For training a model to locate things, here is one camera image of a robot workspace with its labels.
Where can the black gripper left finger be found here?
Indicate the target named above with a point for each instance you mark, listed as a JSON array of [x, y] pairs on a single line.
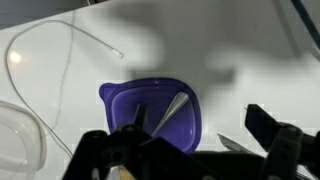
[[140, 156]]

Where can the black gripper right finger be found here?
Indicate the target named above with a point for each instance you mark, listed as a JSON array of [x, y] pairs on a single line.
[[283, 143]]

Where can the wooden spatula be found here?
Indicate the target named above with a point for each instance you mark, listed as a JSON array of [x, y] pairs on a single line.
[[125, 173]]

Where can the purple plastic lid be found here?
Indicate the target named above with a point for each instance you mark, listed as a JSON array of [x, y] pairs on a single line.
[[133, 103]]

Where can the metal spoon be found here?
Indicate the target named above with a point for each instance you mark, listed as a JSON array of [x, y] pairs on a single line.
[[171, 111]]

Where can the clear plastic container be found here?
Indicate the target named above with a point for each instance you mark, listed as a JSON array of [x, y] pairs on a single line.
[[20, 140]]

